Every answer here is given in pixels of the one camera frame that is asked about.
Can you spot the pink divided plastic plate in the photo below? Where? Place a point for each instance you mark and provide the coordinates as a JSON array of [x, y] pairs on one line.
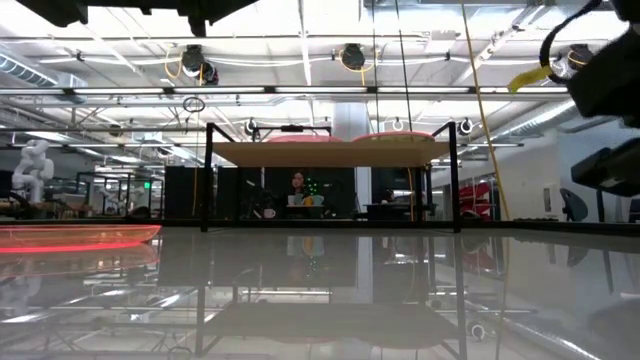
[[395, 136]]

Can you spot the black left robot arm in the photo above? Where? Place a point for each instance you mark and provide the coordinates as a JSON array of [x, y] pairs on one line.
[[60, 12]]

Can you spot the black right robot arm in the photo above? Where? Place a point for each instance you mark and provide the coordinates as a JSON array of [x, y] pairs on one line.
[[627, 7]]

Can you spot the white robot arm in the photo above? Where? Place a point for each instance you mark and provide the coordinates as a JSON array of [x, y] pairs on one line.
[[32, 170]]

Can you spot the wooden shelf black metal legs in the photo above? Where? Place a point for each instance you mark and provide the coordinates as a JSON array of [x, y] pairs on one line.
[[330, 154]]

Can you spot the yellow tape tag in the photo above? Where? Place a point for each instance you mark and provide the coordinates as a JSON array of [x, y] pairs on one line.
[[530, 77]]

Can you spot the dark grey desk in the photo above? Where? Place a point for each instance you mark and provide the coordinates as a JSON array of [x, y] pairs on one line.
[[607, 167]]

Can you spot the grey shell office chair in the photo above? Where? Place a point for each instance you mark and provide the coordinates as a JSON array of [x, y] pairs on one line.
[[573, 205]]

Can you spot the black partition screen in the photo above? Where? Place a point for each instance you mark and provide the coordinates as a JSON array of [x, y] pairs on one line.
[[225, 192]]

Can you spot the red bin storage rack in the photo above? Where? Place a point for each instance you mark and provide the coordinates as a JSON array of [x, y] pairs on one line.
[[475, 200]]

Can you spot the person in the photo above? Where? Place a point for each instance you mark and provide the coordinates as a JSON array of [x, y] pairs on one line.
[[298, 184]]

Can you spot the black computer green lights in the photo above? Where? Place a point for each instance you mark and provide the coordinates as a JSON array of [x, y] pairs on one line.
[[313, 187]]

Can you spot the white mug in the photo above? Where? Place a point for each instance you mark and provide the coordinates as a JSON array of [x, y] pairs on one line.
[[269, 213]]

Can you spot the orange divided plastic plate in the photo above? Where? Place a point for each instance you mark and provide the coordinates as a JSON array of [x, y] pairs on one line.
[[75, 235]]

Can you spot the black metal table frame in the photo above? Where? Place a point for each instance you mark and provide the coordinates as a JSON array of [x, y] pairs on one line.
[[550, 226]]

